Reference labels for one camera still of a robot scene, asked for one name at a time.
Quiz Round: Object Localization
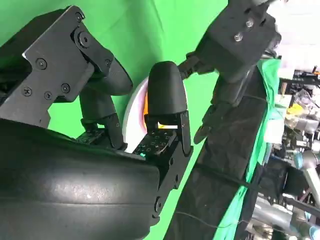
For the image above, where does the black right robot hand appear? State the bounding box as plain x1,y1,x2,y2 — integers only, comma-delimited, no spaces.
0,4,195,240

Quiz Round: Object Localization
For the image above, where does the cluttered workshop desk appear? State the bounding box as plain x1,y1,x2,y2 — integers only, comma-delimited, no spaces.
264,63,320,161

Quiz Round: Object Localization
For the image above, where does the green cloth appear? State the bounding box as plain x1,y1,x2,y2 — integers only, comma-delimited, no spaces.
0,0,286,240

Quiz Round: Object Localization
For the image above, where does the lilac plate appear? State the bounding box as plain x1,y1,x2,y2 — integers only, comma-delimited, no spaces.
123,76,151,154

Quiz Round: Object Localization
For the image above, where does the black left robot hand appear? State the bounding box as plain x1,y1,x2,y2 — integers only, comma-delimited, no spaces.
177,51,221,78

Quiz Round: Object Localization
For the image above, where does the thin black cable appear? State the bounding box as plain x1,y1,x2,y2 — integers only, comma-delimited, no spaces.
196,162,255,188

